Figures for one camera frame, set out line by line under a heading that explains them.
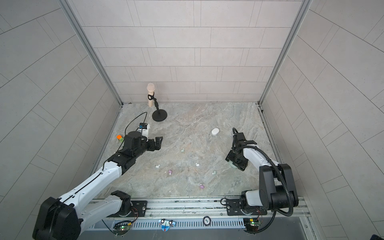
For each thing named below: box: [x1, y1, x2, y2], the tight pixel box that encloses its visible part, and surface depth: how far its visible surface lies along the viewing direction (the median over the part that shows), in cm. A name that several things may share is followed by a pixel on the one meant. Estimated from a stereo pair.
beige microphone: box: [146, 83, 156, 108], surface depth 91 cm
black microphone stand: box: [147, 92, 168, 122], surface depth 110 cm
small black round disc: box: [202, 216, 212, 227], surface depth 69 cm
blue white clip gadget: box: [158, 218, 176, 232], surface depth 67 cm
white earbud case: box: [211, 128, 220, 136], surface depth 101 cm
